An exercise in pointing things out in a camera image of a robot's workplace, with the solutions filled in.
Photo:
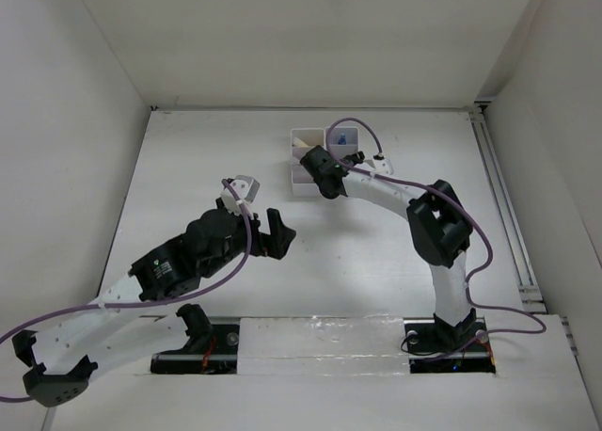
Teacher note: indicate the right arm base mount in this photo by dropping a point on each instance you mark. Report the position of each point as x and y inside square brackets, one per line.
[429, 353]

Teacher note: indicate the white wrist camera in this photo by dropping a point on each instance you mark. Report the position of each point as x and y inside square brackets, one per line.
[380, 164]
[240, 190]

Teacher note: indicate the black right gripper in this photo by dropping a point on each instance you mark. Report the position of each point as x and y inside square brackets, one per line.
[358, 155]

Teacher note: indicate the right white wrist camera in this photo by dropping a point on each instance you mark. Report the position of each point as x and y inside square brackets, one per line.
[380, 164]

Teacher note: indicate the yellow highlighter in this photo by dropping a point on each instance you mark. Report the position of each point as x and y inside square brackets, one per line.
[299, 143]

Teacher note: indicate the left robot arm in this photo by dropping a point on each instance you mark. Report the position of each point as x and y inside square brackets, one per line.
[152, 309]

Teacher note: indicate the white compartment organizer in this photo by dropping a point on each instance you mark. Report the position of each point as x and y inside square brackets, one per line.
[346, 153]
[303, 185]

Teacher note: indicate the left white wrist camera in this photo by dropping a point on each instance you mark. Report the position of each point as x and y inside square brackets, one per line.
[240, 190]

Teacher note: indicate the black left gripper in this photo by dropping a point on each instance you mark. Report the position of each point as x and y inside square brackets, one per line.
[275, 244]

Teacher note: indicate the left white compartment organizer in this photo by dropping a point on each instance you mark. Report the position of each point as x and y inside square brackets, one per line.
[303, 185]

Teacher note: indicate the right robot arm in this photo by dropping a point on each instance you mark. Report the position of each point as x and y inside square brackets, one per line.
[440, 234]

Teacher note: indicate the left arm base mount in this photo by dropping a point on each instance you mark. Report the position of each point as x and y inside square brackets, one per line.
[211, 355]

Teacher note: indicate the right white compartment organizer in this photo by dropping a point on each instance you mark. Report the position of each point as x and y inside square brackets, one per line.
[346, 153]

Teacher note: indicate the aluminium frame rail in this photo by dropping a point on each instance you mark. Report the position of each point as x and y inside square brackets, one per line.
[528, 287]

